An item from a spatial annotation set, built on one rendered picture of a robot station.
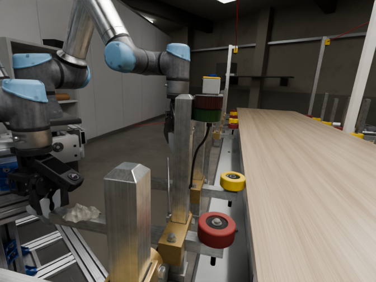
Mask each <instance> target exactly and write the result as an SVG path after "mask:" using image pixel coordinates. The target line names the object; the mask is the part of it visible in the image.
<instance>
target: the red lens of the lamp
mask: <svg viewBox="0 0 376 282"><path fill-rule="evenodd" d="M193 107H197V108H202V109H222V107H223V97H202V96H195V95H194V100H193Z"/></svg>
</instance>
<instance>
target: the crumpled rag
mask: <svg viewBox="0 0 376 282"><path fill-rule="evenodd" d="M69 211H70V213H69V214H65V216H63V219H65V221H68V220H69V221H72V222H75V223H76V222H78V221H80V220H85V221H86V220H90V219H93V218H98V215H99V213H101V212H100V211H99V210H98V209H96V208H95V207H94V206H90V207H89V208H87V207H86V206H84V205H81V204H78V203H77V204H76V205H75V207H74V208H71V209H70V210H69Z"/></svg>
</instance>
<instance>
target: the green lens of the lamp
mask: <svg viewBox="0 0 376 282"><path fill-rule="evenodd" d="M192 119H194V120H197V121H207V122H216V121H221V119H222V109H221V110H199V109H195V108H194V107H193V111H192Z"/></svg>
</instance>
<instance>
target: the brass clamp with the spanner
mask: <svg viewBox="0 0 376 282"><path fill-rule="evenodd" d="M171 220H172V216H171V217H170V219H169V221H168V223H167V225H166V227H165V229H164V231H163V234H162V236H161V238H160V240H159V242H158V253H159V254H160V255H161V258H162V260H163V263H165V264H170V265H175V266H181V263H182V259H183V257H184V253H185V238H186V235H187V232H188V231H191V225H192V224H193V225H194V223H195V219H194V218H193V215H192V213H191V212H190V211H189V216H188V219H187V222H186V224H183V223H177V222H172V221H171ZM169 233H174V234H175V235H176V239H177V240H176V242H175V243H168V242H167V237H168V234H169Z"/></svg>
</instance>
